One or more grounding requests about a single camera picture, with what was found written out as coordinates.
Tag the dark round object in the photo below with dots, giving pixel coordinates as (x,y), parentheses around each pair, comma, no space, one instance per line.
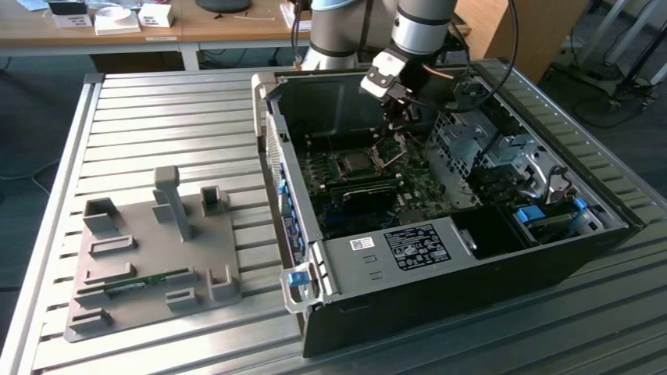
(221,4)

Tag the grey parts rack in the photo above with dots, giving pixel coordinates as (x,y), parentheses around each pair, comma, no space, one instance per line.
(145,250)

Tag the green RAM stick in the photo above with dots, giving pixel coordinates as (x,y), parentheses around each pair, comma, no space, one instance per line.
(136,283)
(364,183)

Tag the open PC case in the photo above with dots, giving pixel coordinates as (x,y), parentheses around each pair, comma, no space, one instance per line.
(416,320)

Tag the wooden cabinet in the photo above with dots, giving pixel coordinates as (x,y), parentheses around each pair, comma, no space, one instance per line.
(531,35)

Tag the metal drive cage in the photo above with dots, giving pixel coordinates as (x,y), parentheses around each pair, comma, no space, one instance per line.
(458,148)

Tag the green motherboard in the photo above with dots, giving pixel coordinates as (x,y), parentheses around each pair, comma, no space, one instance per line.
(416,183)

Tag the white metal frame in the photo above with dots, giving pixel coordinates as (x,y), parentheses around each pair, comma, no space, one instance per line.
(610,23)

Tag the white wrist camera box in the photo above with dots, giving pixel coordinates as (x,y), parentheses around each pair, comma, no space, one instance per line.
(383,74)

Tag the blue disk carrier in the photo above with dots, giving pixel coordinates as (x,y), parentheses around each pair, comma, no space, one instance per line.
(579,203)
(528,215)

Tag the white labelled box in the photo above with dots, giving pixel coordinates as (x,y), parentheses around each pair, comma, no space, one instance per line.
(155,15)
(72,20)

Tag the wooden desk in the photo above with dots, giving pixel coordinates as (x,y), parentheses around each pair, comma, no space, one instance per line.
(31,33)
(235,27)

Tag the aluminium slat table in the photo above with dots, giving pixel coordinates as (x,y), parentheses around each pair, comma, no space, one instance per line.
(172,117)

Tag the blue release tab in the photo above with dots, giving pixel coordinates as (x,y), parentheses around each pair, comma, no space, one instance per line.
(296,279)

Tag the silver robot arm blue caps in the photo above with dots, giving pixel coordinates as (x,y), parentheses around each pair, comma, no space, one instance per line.
(422,27)

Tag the silver power supply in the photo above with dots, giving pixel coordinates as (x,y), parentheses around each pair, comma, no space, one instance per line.
(364,269)

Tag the white round holder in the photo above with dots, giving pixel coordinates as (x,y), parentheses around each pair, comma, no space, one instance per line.
(117,23)

